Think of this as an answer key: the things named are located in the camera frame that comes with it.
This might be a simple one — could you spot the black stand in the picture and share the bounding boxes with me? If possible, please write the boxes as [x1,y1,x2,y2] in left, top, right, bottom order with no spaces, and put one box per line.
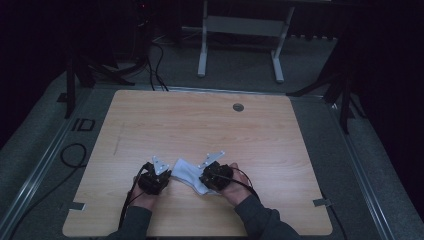
[285,63,368,136]
[64,54,149,120]

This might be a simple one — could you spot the person's right hand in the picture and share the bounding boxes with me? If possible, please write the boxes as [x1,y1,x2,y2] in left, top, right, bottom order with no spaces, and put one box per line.
[217,162,254,208]

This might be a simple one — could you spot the person's left hand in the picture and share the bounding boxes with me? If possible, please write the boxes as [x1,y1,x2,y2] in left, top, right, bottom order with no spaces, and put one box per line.
[131,175,164,212]

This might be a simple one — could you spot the black floor cable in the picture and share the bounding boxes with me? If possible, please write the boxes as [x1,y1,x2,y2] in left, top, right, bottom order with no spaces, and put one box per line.
[6,142,89,240]

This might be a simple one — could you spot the black background cables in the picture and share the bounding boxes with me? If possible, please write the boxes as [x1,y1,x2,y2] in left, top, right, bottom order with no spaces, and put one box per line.
[145,41,170,92]

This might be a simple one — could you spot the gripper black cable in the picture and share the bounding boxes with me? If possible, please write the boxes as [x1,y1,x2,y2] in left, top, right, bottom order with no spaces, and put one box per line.
[118,162,151,230]
[213,166,262,202]

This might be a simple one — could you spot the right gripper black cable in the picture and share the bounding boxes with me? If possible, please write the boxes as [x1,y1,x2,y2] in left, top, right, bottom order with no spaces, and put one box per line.
[213,166,262,202]

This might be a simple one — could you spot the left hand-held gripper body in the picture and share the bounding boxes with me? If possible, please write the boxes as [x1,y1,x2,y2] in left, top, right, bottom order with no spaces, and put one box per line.
[137,154,173,196]

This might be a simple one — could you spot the metal floor rail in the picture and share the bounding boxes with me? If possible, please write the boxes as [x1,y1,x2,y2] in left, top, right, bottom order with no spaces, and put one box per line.
[0,89,96,239]
[328,99,398,240]

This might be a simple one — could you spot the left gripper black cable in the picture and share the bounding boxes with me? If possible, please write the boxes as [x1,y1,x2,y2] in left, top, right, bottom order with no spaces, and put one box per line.
[118,162,151,230]

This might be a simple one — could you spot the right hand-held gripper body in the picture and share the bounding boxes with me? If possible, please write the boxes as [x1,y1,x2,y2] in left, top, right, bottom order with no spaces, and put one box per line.
[197,150,234,192]

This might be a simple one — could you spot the white desk frame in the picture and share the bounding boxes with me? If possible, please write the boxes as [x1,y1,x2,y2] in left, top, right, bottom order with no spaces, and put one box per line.
[197,0,296,84]

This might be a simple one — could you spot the black floor tape marking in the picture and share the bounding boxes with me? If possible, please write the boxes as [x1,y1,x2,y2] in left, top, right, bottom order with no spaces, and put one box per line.
[70,117,97,132]

